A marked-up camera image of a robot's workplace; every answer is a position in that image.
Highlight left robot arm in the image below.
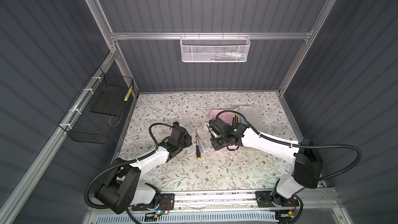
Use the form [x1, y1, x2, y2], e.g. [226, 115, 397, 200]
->
[84, 122, 192, 214]

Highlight pink plastic tool box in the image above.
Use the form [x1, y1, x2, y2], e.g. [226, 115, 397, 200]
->
[207, 106, 265, 151]

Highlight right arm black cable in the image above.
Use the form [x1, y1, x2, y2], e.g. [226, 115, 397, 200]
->
[214, 109, 363, 181]

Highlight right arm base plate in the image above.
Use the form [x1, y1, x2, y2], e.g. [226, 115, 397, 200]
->
[255, 190, 300, 209]

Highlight small grey screwdriver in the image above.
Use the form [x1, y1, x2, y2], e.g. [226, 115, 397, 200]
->
[199, 140, 207, 156]

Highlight aluminium front rail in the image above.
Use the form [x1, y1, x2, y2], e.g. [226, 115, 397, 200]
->
[90, 189, 340, 212]

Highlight black plate in basket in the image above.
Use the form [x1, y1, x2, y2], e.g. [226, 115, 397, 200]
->
[90, 91, 126, 117]

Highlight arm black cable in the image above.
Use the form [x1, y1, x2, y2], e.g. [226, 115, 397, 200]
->
[83, 122, 181, 209]
[214, 109, 363, 181]

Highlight small yellow black screwdriver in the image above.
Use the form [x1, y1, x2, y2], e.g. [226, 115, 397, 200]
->
[195, 132, 201, 160]

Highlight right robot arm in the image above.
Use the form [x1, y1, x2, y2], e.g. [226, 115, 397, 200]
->
[208, 117, 323, 204]

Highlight yellow marker in black basket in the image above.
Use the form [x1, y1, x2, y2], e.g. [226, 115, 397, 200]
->
[124, 87, 133, 102]

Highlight markers in white basket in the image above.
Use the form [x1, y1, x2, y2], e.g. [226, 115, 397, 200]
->
[206, 52, 247, 62]

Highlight white wire mesh basket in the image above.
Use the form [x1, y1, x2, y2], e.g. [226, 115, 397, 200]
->
[179, 35, 251, 63]

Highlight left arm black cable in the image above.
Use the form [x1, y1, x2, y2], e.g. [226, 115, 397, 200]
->
[83, 122, 181, 209]

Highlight black wire basket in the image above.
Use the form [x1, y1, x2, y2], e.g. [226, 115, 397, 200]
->
[59, 69, 134, 145]

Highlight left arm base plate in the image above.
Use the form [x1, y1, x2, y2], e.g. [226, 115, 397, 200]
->
[130, 194, 175, 211]

